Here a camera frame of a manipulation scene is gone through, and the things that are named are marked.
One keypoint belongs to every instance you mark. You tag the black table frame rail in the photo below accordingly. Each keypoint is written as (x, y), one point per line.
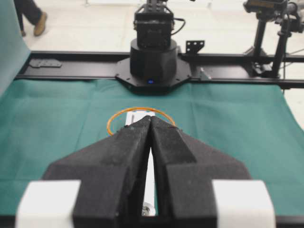
(199, 68)

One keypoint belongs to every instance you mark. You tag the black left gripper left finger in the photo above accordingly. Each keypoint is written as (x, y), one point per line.
(112, 172)

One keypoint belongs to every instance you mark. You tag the black camera stand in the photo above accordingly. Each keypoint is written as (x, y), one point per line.
(277, 20)

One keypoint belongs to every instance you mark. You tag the aluminium extrusion rail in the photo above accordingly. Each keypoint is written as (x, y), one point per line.
(148, 207)

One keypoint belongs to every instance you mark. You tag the person's leg with shoe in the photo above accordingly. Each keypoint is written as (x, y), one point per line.
(34, 15)

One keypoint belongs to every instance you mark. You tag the black bracket plate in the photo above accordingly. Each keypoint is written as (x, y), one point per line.
(194, 46)

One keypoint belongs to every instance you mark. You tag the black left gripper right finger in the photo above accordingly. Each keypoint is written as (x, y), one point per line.
(184, 168)

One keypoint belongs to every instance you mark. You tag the green table cloth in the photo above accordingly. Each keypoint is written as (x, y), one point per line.
(42, 121)

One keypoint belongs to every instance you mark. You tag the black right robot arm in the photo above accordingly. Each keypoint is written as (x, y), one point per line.
(153, 64)

